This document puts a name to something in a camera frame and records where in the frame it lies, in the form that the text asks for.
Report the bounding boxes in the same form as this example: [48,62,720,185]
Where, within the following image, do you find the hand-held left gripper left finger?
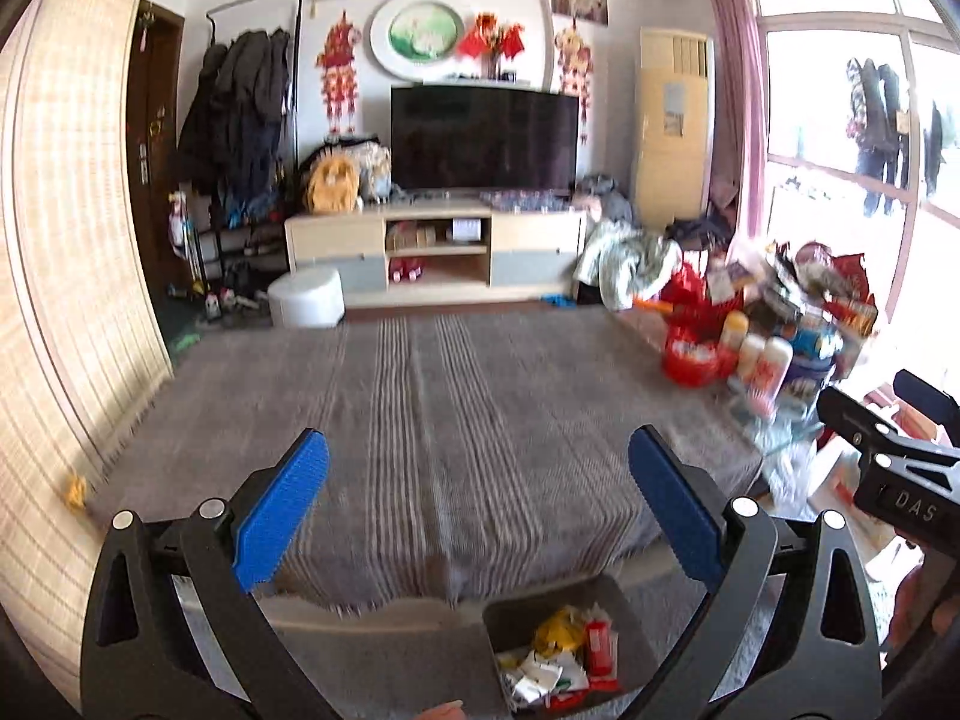
[79,427,342,720]

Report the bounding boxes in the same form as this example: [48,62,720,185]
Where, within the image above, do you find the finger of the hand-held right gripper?
[892,369,960,421]
[816,386,960,466]

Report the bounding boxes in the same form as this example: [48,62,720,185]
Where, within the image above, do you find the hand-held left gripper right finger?
[628,425,884,720]

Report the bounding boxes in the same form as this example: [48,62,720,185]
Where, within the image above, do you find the grey trash bin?
[482,576,665,717]

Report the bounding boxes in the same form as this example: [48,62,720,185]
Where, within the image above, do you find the person's right hand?
[885,540,960,653]

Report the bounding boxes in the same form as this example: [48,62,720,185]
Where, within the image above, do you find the blue white tub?
[780,349,837,398]

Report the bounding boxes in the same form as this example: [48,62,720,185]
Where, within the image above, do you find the clear plastic bag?
[761,439,818,507]

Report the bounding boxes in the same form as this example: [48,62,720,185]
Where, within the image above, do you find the large red round tin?
[664,326,736,387]

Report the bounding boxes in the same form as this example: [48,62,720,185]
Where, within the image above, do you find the pile of snack packets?
[705,240,878,361]

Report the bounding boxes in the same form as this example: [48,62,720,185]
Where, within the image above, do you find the plaid cloth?
[86,311,766,612]

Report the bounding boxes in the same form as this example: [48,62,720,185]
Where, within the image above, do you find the white round stool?
[268,266,347,329]

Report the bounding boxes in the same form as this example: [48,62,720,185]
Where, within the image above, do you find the red plastic basket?
[660,259,725,323]

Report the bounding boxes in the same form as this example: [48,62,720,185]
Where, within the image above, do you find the floral cloth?
[577,217,683,312]

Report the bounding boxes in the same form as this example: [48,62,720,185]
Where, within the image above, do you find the wooden tv cabinet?
[283,199,590,308]

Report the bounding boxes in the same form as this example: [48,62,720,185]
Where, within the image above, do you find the brown box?
[386,221,437,250]

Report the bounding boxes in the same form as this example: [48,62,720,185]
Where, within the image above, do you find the grey clothes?
[574,172,635,222]

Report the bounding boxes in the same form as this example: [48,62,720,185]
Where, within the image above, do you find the yellow plush backpack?
[307,154,361,215]

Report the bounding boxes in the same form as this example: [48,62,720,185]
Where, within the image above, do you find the beige standing air conditioner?
[634,26,715,230]

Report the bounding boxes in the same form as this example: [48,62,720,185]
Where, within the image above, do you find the bamboo screen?
[0,0,173,691]

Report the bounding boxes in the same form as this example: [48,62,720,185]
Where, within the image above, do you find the grey blue plush bag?
[358,144,392,203]

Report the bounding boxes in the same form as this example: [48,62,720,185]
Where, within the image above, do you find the pink curtain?
[697,0,766,241]

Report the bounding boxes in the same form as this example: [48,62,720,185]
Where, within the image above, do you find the brown door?
[127,0,185,290]

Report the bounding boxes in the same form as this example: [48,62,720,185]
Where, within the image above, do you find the dark coats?
[178,28,293,212]

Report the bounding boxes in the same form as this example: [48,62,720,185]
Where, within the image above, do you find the black television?
[390,84,582,192]

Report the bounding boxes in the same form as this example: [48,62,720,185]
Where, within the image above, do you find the coat rack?
[204,0,305,166]

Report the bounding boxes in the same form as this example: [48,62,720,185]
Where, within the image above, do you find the red hanging wall ornament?
[555,22,595,143]
[315,11,365,136]

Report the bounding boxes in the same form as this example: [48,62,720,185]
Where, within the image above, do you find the oval wall picture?
[370,0,487,83]

